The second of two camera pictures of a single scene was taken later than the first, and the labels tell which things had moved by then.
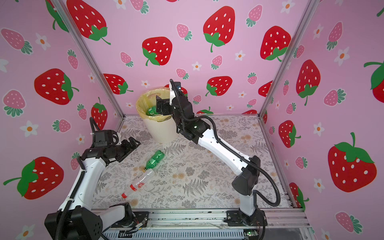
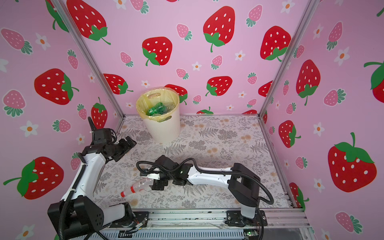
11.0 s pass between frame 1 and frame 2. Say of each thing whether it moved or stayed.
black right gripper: moved
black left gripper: stayed
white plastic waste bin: stayed
